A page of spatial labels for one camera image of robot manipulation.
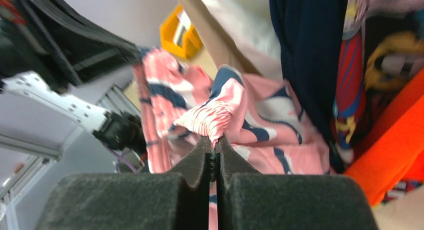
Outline patterned shorts on hanger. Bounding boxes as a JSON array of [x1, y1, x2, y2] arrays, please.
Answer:
[[333, 0, 424, 165]]

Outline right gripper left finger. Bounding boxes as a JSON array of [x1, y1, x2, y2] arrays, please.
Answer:
[[36, 136, 212, 230]]

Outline navy shorts on hanger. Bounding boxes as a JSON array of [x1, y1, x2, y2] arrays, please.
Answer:
[[269, 0, 348, 174]]

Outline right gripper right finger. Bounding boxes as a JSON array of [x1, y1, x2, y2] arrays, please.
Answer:
[[216, 136, 378, 230]]

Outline white shorts on hanger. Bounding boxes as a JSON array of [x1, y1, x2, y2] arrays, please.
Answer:
[[201, 0, 283, 80]]

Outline yellow plastic bin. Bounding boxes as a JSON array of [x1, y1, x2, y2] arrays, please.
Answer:
[[159, 4, 203, 60]]

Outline pink shark print shorts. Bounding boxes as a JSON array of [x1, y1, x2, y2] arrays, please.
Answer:
[[132, 46, 332, 230]]

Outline orange shorts on hanger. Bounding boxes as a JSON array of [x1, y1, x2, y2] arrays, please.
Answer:
[[344, 70, 424, 206]]

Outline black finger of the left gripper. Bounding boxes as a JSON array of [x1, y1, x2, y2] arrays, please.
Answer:
[[0, 0, 141, 90]]

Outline beige shorts on hanger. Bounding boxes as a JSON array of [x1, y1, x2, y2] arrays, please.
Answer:
[[178, 0, 260, 75]]

